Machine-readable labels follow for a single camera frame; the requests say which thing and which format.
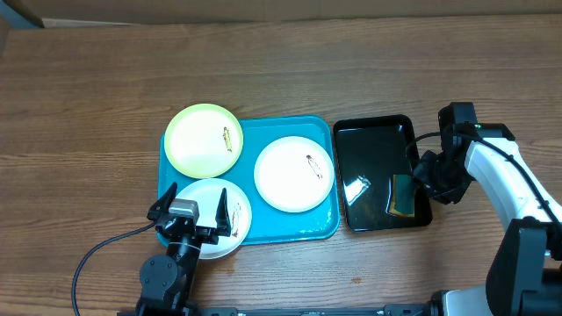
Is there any yellow-green plate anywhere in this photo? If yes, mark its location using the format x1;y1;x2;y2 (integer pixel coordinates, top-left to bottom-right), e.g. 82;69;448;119
163;104;244;179

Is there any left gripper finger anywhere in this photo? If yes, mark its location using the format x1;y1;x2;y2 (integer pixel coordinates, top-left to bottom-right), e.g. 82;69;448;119
215;188;232;237
147;182;177;221

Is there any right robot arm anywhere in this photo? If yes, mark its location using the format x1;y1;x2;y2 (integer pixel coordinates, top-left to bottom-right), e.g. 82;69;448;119
413;102;561;316

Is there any teal plastic tray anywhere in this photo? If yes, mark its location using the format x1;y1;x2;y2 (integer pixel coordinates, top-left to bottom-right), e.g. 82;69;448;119
158;116;341;246

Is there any white plate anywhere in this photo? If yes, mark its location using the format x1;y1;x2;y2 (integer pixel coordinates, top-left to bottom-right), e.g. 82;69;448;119
177;178;252;260
254;136;335;213

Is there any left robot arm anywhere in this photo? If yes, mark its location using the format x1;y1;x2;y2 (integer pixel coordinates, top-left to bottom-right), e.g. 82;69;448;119
134;183;232;315

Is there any black rectangular tray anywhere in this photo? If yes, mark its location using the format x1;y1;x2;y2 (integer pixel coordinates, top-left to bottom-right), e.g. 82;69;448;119
334;114;433;233

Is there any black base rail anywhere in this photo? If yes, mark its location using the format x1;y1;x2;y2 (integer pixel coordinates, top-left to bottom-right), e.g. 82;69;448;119
117;303;440;316

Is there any green yellow sponge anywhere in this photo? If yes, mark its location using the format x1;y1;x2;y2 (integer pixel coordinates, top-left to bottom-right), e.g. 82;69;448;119
388;175;417;218

